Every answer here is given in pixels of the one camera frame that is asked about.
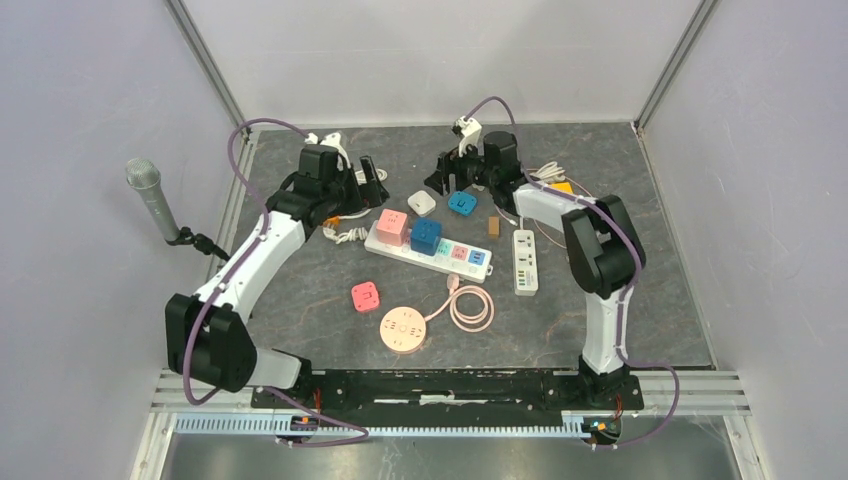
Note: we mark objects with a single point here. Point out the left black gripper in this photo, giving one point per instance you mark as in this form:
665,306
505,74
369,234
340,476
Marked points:
364,196

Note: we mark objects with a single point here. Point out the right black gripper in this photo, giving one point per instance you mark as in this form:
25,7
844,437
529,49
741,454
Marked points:
450,164

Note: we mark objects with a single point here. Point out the light blue adapter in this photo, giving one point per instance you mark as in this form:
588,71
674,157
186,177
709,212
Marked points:
462,203

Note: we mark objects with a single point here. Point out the yellow cube adapter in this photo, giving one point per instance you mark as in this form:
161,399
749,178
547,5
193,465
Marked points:
563,187

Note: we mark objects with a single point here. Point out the pink white plug adapter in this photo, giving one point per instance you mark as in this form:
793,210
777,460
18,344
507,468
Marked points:
391,227

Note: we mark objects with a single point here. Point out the white folding adapter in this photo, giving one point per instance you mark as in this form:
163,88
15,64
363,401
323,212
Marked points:
421,203

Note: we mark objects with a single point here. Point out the long white power strip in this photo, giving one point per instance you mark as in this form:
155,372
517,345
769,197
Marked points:
469,262

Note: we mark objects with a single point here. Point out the blue cube adapter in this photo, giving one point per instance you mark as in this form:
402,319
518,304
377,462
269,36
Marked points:
425,236

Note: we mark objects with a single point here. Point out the pink folding extension socket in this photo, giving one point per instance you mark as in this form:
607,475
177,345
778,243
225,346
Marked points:
365,297

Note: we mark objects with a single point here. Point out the round pink socket base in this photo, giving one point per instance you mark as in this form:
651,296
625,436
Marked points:
403,330

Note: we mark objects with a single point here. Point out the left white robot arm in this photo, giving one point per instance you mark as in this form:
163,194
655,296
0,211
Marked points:
206,333

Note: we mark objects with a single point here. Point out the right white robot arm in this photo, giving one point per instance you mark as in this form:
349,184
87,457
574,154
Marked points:
603,249

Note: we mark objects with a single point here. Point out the white plug under orange strip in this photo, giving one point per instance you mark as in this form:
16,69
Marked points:
351,235

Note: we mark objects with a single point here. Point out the small brown block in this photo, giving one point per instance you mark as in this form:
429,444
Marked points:
493,227

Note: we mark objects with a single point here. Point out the small white power strip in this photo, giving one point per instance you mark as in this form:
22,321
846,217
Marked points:
525,268

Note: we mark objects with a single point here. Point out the silver microphone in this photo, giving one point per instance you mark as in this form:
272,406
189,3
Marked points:
145,179

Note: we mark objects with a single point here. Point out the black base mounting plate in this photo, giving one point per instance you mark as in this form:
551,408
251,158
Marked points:
442,398

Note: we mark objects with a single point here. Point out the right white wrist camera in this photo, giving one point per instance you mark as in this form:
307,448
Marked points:
468,131

